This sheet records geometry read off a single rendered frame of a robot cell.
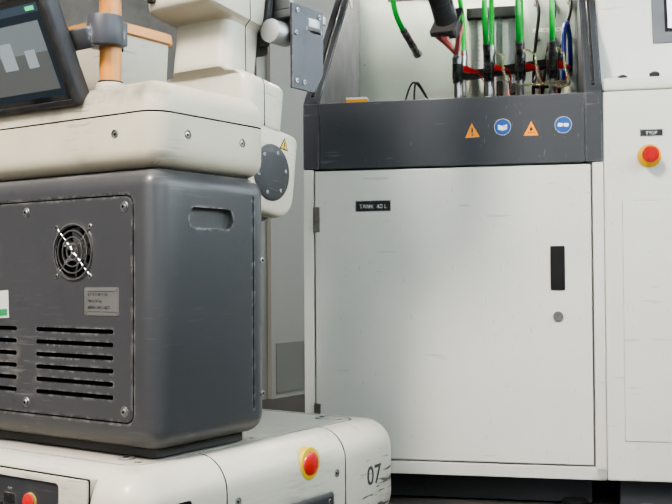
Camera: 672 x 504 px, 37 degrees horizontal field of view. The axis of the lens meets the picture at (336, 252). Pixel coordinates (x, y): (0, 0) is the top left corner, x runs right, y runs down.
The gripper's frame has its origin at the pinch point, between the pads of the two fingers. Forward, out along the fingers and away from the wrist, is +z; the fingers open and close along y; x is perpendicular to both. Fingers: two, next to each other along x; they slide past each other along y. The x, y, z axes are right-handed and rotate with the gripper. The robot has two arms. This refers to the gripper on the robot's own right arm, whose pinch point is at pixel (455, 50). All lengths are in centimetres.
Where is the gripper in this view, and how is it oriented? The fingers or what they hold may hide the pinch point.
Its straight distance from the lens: 264.6
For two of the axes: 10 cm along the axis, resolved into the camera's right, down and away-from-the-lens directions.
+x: -9.0, 0.1, 4.5
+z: 3.2, 7.1, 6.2
